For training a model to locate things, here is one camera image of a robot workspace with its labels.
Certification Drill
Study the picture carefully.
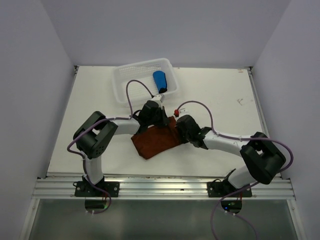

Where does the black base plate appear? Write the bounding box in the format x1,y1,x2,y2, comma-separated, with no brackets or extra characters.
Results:
72,181,120,198
206,179,253,198

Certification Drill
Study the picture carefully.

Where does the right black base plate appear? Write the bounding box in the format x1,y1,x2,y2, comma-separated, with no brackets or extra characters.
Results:
206,179,253,198

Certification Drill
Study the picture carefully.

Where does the aluminium rail frame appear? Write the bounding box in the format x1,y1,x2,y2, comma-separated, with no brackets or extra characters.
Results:
18,65,307,240

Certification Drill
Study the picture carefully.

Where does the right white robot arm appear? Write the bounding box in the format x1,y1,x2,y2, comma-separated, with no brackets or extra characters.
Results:
176,114,286,197

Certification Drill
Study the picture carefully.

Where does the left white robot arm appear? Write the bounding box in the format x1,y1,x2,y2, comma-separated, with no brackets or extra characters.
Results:
67,97,170,197

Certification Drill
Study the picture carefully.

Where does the white plastic basket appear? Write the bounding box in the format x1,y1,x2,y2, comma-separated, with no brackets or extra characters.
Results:
111,58,180,106

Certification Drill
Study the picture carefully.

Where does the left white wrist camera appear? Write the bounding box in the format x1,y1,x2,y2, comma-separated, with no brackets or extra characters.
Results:
151,93,165,104

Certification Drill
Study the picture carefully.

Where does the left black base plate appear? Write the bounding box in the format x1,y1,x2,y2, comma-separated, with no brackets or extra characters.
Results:
72,181,120,198

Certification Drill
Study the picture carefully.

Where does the blue and grey towel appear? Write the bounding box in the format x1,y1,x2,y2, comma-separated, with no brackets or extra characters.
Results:
152,70,168,94

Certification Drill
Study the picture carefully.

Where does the brown towel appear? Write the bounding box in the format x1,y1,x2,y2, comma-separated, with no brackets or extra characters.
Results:
131,116,182,160

